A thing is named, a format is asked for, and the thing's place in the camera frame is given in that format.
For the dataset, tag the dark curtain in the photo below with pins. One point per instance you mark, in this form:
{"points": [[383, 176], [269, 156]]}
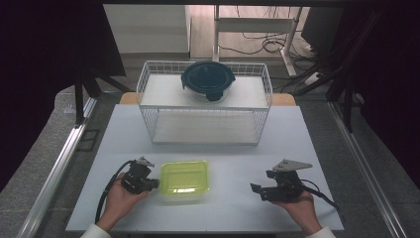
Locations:
{"points": [[43, 66], [396, 82]]}

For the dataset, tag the wooden board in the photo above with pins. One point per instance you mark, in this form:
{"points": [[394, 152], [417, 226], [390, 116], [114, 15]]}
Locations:
{"points": [[127, 98]]}

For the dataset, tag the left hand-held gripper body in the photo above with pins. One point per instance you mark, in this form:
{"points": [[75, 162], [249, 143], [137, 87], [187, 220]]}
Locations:
{"points": [[136, 178]]}

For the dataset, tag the white cabinet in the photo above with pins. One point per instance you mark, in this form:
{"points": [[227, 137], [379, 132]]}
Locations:
{"points": [[147, 28]]}

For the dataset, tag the person's left hand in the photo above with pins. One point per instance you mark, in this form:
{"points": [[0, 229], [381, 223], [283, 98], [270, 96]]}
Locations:
{"points": [[119, 203]]}

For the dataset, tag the green lidded rectangular food container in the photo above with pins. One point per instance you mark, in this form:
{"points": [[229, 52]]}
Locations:
{"points": [[184, 180]]}

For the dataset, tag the white metal desk frame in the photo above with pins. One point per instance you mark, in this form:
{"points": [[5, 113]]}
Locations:
{"points": [[254, 24]]}

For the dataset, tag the round dark lidded food container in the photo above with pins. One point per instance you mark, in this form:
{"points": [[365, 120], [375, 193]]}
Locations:
{"points": [[207, 79]]}

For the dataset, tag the white power strip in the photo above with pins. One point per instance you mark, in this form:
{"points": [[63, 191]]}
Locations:
{"points": [[313, 78]]}

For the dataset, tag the black metal stand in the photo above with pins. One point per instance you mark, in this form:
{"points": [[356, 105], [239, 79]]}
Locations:
{"points": [[348, 99], [79, 99]]}

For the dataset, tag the person's right hand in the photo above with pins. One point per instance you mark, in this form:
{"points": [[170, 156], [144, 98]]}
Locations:
{"points": [[302, 211]]}

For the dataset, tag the aluminium rail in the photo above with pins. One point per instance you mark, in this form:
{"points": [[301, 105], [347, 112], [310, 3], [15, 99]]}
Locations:
{"points": [[366, 165], [54, 172]]}

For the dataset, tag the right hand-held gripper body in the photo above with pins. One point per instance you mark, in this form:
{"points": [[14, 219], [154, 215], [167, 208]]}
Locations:
{"points": [[286, 185]]}

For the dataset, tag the black monitor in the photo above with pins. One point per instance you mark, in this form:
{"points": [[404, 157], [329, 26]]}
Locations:
{"points": [[320, 28]]}

